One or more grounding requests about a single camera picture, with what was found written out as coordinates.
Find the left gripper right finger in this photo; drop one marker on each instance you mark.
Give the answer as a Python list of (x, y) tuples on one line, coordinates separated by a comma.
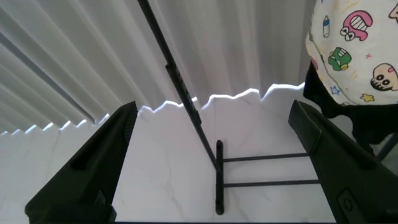
[(357, 193)]

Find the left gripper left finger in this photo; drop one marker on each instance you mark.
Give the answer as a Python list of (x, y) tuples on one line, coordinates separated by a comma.
[(84, 186)]

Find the black garment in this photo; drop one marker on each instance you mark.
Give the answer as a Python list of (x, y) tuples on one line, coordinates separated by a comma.
[(367, 124)]

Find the cream printed garment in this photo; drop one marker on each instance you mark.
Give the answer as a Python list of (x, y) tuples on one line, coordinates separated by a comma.
[(357, 74)]

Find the black clothes rack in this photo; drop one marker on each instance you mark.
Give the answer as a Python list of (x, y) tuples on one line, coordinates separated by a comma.
[(183, 93)]

